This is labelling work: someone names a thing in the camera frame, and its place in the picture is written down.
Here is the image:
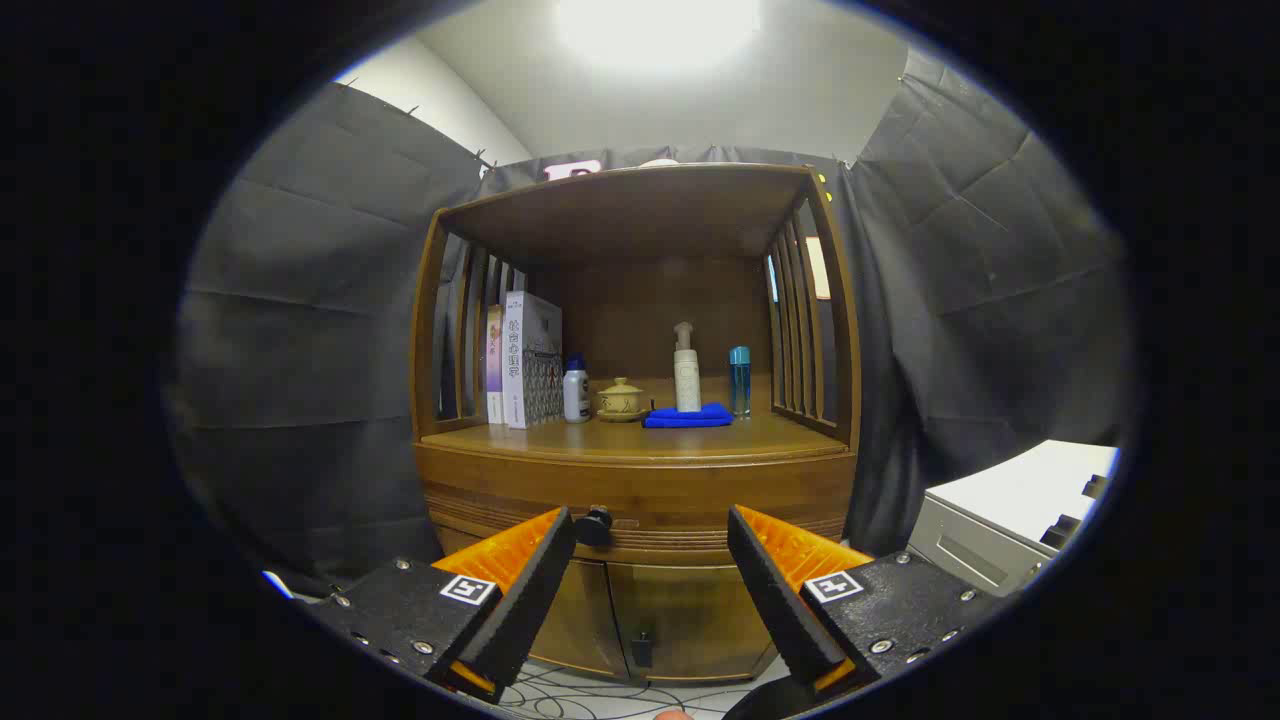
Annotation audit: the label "blue folded cloth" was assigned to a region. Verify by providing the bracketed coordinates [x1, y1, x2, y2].
[642, 402, 735, 430]

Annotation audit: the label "black backdrop cloth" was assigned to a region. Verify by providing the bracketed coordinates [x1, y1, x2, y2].
[165, 50, 1136, 601]

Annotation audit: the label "wooden drawer with black knob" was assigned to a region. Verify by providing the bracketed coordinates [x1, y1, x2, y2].
[415, 445, 859, 566]

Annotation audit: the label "purple and white book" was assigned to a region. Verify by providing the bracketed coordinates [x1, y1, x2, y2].
[485, 304, 507, 425]

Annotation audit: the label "wooden cabinet door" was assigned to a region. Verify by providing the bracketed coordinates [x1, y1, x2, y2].
[535, 555, 633, 681]
[605, 560, 791, 683]

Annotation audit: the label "wooden countertop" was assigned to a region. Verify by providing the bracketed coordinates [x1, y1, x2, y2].
[420, 408, 851, 463]

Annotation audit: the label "yellow lidded teacup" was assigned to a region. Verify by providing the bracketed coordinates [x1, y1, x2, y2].
[596, 376, 648, 423]

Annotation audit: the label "white patterned book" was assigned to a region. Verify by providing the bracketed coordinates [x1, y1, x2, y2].
[502, 290, 564, 430]

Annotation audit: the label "black floor cables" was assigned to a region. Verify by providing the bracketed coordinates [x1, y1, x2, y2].
[500, 660, 791, 720]

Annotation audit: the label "wooden cabinet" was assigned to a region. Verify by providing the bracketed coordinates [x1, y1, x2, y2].
[408, 162, 863, 683]

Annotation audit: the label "white pump bottle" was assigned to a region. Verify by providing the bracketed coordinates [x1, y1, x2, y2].
[672, 321, 703, 413]

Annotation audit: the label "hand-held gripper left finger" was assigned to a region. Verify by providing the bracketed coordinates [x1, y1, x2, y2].
[298, 506, 579, 705]

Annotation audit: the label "white bottle with blue cap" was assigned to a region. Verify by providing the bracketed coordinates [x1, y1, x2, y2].
[563, 352, 592, 424]

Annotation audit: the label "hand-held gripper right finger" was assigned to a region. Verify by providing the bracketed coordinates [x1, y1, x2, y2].
[727, 504, 1009, 699]

